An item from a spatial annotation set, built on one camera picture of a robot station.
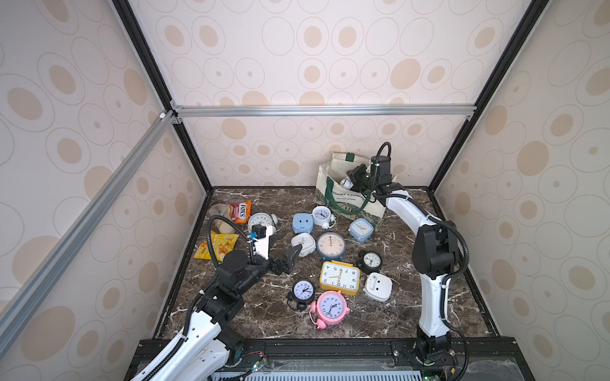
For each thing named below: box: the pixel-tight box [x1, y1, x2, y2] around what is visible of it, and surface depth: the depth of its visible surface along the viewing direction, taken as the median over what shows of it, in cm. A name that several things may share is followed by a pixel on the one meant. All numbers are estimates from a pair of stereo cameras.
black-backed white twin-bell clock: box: [339, 176, 355, 191], surface depth 99 cm
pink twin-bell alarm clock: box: [309, 290, 351, 330], surface depth 82 cm
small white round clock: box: [312, 205, 336, 230], surface depth 108 cm
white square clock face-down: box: [365, 272, 393, 301], surface depth 86 cm
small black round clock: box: [355, 249, 383, 275], surface depth 92 cm
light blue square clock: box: [291, 212, 314, 234], surface depth 105 cm
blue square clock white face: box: [348, 217, 375, 243], surface depth 103 cm
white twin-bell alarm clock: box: [247, 211, 279, 235], surface depth 105 cm
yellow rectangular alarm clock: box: [319, 260, 361, 296], surface depth 89 cm
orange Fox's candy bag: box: [228, 200, 252, 224], surface depth 109 cm
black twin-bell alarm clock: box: [287, 279, 316, 312], surface depth 85 cm
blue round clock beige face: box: [316, 230, 346, 261], surface depth 99 cm
